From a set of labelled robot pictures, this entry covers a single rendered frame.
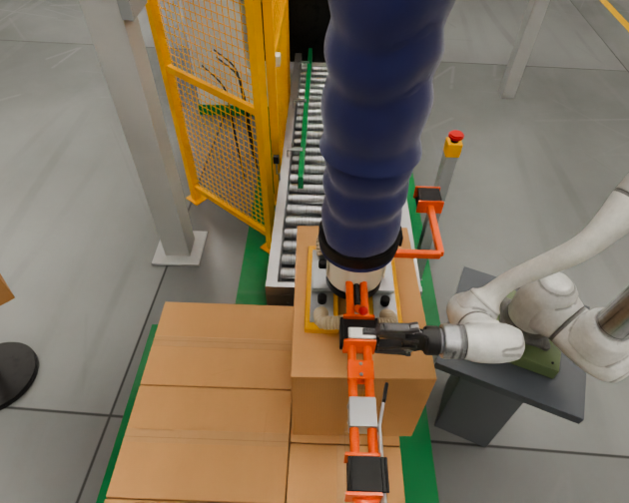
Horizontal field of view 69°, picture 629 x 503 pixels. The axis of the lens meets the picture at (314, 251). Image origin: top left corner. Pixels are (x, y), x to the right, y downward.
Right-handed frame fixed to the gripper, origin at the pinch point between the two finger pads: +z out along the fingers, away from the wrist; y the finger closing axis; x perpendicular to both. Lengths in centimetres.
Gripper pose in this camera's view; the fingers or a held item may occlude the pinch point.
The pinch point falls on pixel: (360, 337)
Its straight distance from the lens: 120.6
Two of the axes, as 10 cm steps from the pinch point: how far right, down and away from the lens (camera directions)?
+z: -10.0, -0.4, 0.1
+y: -0.2, 6.7, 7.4
